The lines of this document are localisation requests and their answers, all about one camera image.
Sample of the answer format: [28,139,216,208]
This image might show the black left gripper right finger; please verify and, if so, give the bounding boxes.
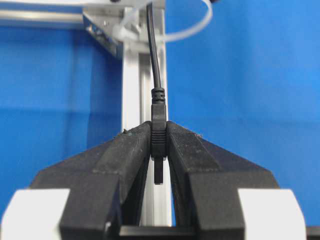
[166,121,279,240]

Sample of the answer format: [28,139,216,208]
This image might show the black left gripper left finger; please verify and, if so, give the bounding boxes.
[29,121,151,240]

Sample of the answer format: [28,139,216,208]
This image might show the black wire with plug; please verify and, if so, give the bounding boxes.
[145,3,168,186]

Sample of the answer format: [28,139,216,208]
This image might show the blue table mat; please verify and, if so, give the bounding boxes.
[0,0,320,225]

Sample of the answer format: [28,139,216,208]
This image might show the aluminium extrusion frame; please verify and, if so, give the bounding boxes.
[0,0,173,228]

